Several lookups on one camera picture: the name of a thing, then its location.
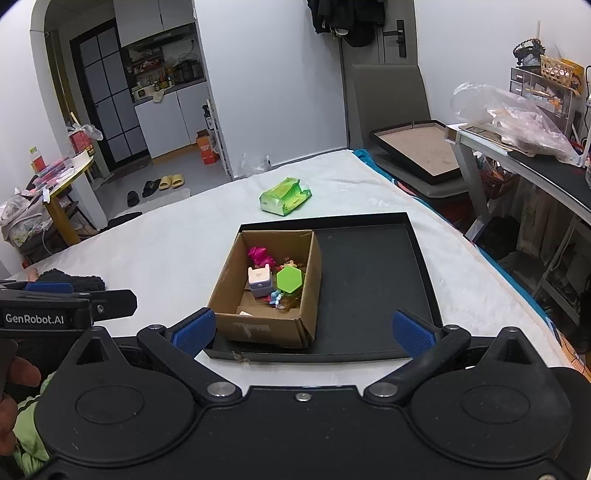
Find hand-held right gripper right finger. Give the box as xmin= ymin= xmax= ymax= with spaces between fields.
xmin=363 ymin=308 xmax=548 ymax=407

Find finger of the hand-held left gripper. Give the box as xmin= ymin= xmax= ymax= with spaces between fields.
xmin=88 ymin=289 xmax=138 ymax=322
xmin=0 ymin=281 xmax=109 ymax=301

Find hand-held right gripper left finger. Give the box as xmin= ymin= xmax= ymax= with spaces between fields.
xmin=74 ymin=307 xmax=243 ymax=407

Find black shallow tray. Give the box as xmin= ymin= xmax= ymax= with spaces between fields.
xmin=203 ymin=212 xmax=445 ymax=363

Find brown cardboard box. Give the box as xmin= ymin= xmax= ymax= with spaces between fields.
xmin=207 ymin=229 xmax=322 ymax=349

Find purple cube toy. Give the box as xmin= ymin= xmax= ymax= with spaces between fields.
xmin=247 ymin=265 xmax=274 ymax=298

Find green cube toy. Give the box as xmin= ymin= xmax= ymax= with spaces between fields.
xmin=276 ymin=267 xmax=305 ymax=295

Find person's left hand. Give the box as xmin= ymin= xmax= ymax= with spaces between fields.
xmin=0 ymin=355 xmax=42 ymax=455

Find black fuzzy cloth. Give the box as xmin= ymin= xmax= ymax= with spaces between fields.
xmin=34 ymin=269 xmax=106 ymax=292

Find yellow table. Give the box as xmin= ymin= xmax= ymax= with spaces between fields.
xmin=28 ymin=154 xmax=95 ymax=247

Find pile of plastic bags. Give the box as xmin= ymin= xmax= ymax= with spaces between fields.
xmin=0 ymin=187 xmax=51 ymax=245

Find pink toy figure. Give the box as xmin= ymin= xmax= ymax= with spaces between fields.
xmin=247 ymin=246 xmax=276 ymax=269

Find black bag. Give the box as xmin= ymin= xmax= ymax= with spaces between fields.
xmin=480 ymin=215 xmax=522 ymax=259

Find plastic bag with red box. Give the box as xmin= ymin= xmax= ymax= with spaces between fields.
xmin=67 ymin=122 xmax=103 ymax=155

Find green tissue packet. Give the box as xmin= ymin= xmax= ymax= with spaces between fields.
xmin=259 ymin=176 xmax=313 ymax=217

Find red basket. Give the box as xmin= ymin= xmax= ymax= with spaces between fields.
xmin=480 ymin=166 xmax=520 ymax=199

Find orange cardboard box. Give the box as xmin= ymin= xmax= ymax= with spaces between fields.
xmin=195 ymin=130 xmax=220 ymax=165

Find black tray lid brown inside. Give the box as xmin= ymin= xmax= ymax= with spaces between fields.
xmin=368 ymin=119 xmax=462 ymax=186

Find white kitchen cabinet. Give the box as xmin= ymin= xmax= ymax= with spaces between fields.
xmin=134 ymin=80 xmax=213 ymax=160

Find white narrow rack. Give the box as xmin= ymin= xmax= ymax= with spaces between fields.
xmin=202 ymin=99 xmax=232 ymax=181

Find black framed glass door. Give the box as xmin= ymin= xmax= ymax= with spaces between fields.
xmin=69 ymin=21 xmax=151 ymax=167

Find white desk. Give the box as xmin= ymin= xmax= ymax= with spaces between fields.
xmin=455 ymin=124 xmax=591 ymax=324

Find grey chair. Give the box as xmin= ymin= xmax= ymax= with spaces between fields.
xmin=346 ymin=64 xmax=432 ymax=153

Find large clear plastic bag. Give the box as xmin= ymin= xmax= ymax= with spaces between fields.
xmin=450 ymin=82 xmax=580 ymax=162

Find clear drawer organizer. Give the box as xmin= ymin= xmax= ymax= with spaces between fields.
xmin=509 ymin=67 xmax=583 ymax=134

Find grey door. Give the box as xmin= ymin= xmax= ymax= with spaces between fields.
xmin=339 ymin=0 xmax=421 ymax=148

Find wicker basket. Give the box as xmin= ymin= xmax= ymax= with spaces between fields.
xmin=540 ymin=54 xmax=585 ymax=88

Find black hanging clothes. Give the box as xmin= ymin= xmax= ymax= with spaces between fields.
xmin=307 ymin=0 xmax=386 ymax=48

